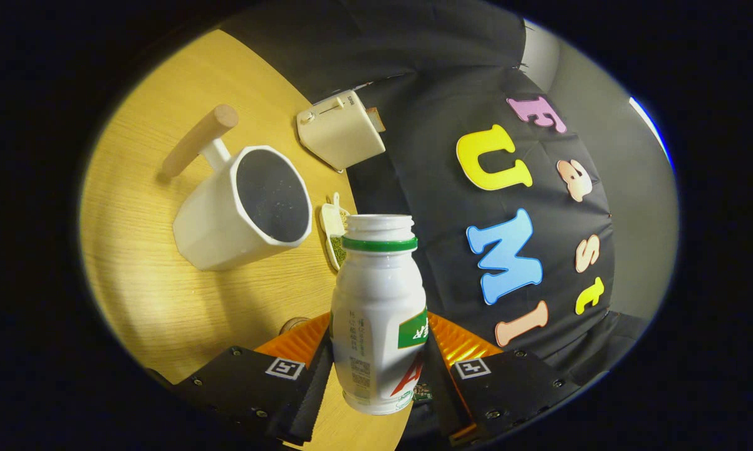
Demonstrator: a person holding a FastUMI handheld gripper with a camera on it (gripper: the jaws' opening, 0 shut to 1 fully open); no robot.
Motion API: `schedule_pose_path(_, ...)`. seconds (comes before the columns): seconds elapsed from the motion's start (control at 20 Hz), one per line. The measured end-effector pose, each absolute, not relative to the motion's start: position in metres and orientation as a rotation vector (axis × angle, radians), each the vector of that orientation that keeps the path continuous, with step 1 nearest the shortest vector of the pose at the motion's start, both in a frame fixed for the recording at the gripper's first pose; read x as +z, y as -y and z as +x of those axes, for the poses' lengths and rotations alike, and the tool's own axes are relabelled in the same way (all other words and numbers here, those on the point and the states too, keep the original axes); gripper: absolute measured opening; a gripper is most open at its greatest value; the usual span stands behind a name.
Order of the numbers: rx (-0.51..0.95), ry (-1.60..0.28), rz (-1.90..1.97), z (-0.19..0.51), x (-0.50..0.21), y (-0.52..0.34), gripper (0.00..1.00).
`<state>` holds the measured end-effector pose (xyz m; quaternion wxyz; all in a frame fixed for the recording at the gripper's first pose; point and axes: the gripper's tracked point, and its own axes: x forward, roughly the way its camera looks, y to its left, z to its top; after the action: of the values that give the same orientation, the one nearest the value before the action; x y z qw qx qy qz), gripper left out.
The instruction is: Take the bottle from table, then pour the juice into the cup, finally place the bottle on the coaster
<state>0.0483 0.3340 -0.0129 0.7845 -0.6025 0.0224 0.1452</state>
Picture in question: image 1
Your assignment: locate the black backdrop cloth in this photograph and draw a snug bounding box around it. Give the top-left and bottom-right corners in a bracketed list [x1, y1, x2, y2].
[220, 0, 650, 439]

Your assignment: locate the white cup with wooden handle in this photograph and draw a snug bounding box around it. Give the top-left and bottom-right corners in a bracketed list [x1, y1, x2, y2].
[160, 104, 314, 272]

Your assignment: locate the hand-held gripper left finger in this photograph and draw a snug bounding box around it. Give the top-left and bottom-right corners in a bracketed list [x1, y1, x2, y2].
[164, 313, 335, 447]

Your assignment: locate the white juice bottle green collar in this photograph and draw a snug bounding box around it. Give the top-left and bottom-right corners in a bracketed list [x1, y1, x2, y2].
[330, 214, 428, 416]

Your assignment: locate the wooden table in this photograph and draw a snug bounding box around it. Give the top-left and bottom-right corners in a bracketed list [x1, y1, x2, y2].
[81, 28, 415, 451]

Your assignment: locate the cream toaster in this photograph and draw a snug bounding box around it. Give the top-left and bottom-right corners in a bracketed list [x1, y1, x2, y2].
[296, 90, 387, 173]

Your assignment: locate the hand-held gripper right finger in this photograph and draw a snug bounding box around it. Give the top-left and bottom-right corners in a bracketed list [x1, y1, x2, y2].
[423, 311, 583, 447]

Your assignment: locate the white divided dish with beans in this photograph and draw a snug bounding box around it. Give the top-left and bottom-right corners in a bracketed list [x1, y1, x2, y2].
[318, 192, 352, 271]

